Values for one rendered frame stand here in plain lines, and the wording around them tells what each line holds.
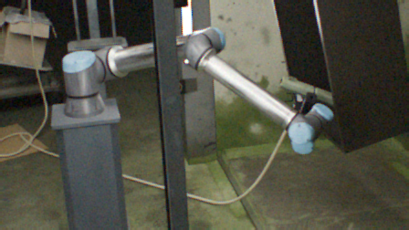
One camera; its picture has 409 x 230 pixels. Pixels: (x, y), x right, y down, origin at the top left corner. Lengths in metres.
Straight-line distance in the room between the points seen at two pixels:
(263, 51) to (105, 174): 1.31
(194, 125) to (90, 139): 1.04
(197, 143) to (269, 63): 0.65
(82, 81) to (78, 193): 0.53
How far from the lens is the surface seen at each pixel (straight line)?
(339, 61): 2.82
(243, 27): 3.82
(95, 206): 3.17
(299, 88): 2.95
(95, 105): 3.06
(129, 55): 3.03
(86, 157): 3.06
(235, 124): 3.97
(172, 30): 1.74
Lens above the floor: 1.64
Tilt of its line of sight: 20 degrees down
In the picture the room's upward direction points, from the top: 3 degrees counter-clockwise
